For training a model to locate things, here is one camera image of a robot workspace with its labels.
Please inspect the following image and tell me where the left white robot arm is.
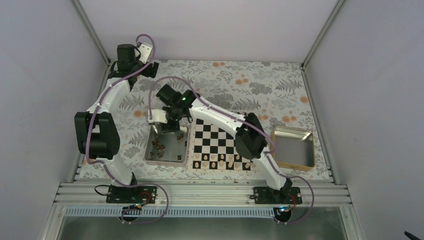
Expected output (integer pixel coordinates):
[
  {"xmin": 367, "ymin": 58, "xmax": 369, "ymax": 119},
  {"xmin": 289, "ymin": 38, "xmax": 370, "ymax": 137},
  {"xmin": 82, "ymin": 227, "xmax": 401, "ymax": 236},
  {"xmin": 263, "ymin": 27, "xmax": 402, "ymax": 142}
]
[{"xmin": 74, "ymin": 42, "xmax": 159, "ymax": 203}]

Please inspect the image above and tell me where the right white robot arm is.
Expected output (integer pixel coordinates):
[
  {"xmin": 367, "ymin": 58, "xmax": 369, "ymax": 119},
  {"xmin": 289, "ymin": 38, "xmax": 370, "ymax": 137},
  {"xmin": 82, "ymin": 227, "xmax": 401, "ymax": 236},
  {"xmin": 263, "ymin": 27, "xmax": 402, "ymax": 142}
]
[{"xmin": 147, "ymin": 84, "xmax": 290, "ymax": 204}]

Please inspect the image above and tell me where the silver metal tray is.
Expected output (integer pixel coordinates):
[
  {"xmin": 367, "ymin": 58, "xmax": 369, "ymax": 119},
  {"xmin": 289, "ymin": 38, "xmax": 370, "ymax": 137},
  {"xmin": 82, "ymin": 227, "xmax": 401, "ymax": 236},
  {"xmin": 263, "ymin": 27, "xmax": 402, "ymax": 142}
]
[{"xmin": 144, "ymin": 125, "xmax": 190, "ymax": 168}]

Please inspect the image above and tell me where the black white chessboard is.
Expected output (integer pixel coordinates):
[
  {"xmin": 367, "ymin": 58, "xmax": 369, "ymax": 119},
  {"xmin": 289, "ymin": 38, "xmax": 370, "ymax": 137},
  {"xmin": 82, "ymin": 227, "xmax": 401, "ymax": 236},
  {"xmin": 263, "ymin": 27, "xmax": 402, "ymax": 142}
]
[{"xmin": 188, "ymin": 119, "xmax": 259, "ymax": 175}]

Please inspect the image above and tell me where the floral patterned table mat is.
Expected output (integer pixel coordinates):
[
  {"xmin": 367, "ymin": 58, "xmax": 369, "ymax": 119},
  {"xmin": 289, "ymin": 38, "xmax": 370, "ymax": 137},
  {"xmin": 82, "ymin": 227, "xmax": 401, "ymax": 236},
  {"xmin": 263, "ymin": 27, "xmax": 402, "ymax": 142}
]
[{"xmin": 78, "ymin": 59, "xmax": 332, "ymax": 182}]

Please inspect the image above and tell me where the gold rimmed metal tray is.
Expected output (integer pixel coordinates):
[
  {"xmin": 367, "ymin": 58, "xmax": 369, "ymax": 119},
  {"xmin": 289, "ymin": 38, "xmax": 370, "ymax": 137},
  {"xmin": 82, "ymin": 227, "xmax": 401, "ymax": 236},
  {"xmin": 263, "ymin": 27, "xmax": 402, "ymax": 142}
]
[{"xmin": 271, "ymin": 126, "xmax": 316, "ymax": 172}]

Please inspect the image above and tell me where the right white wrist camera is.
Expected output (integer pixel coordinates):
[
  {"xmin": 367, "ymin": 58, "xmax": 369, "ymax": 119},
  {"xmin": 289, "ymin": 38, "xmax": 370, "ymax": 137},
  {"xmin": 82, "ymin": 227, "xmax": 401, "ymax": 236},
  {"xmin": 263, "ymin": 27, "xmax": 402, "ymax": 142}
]
[{"xmin": 147, "ymin": 109, "xmax": 168, "ymax": 125}]

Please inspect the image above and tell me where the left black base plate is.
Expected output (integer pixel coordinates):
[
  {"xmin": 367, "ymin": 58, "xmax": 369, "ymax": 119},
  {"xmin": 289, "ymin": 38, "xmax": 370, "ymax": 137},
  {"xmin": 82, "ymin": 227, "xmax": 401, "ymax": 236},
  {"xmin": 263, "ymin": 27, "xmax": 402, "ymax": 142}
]
[{"xmin": 105, "ymin": 185, "xmax": 157, "ymax": 205}]

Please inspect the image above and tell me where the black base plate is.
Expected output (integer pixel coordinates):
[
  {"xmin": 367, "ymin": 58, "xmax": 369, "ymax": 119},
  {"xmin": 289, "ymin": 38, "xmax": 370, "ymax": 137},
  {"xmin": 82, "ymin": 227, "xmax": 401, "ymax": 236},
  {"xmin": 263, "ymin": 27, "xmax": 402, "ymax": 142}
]
[
  {"xmin": 105, "ymin": 185, "xmax": 157, "ymax": 205},
  {"xmin": 249, "ymin": 186, "xmax": 303, "ymax": 205}
]

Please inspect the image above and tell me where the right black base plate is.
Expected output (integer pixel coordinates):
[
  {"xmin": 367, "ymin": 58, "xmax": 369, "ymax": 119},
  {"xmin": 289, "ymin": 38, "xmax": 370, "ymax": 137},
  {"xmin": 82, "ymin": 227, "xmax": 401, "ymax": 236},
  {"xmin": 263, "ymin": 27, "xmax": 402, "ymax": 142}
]
[{"xmin": 249, "ymin": 186, "xmax": 303, "ymax": 205}]

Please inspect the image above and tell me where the aluminium rail frame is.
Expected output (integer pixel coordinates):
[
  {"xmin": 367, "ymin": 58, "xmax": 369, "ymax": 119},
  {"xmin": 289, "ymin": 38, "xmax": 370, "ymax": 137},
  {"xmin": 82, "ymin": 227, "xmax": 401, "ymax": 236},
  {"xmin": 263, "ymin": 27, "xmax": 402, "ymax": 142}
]
[{"xmin": 53, "ymin": 180, "xmax": 353, "ymax": 207}]

